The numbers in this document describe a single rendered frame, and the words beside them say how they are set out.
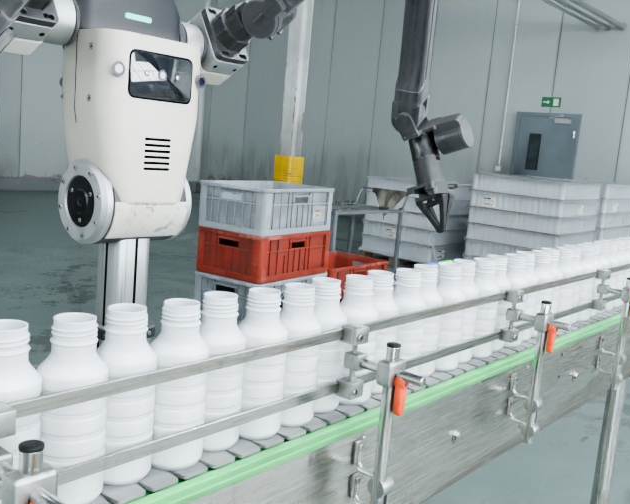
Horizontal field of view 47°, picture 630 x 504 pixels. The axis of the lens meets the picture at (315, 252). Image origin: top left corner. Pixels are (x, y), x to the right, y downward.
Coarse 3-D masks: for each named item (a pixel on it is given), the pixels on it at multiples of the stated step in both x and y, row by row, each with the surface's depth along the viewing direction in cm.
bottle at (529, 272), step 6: (516, 252) 135; (522, 252) 137; (528, 252) 137; (528, 258) 134; (534, 258) 134; (528, 264) 134; (534, 264) 135; (528, 270) 134; (528, 276) 134; (534, 276) 134; (534, 282) 134; (528, 294) 134; (534, 294) 134; (528, 300) 134; (534, 300) 135; (528, 306) 134; (534, 306) 136; (528, 312) 134; (528, 330) 135; (522, 336) 135; (528, 336) 136
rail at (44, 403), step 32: (544, 288) 135; (384, 320) 94; (416, 320) 101; (256, 352) 76; (448, 352) 110; (96, 384) 62; (128, 384) 64; (256, 416) 78; (128, 448) 65; (160, 448) 68; (64, 480) 60
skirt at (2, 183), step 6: (0, 180) 1286; (6, 180) 1294; (12, 180) 1303; (18, 180) 1312; (24, 180) 1320; (30, 180) 1329; (36, 180) 1338; (42, 180) 1347; (48, 180) 1356; (54, 180) 1366; (60, 180) 1375; (0, 186) 1288; (6, 186) 1296; (12, 186) 1305; (18, 186) 1313; (24, 186) 1322; (30, 186) 1331; (36, 186) 1340; (42, 186) 1349; (48, 186) 1358; (54, 186) 1368; (192, 186) 1626
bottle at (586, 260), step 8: (584, 248) 156; (592, 248) 157; (584, 256) 156; (592, 256) 157; (584, 264) 156; (592, 264) 157; (584, 272) 156; (584, 280) 156; (592, 280) 156; (584, 288) 156; (592, 288) 157; (584, 296) 156; (592, 296) 158; (584, 312) 157; (584, 320) 158
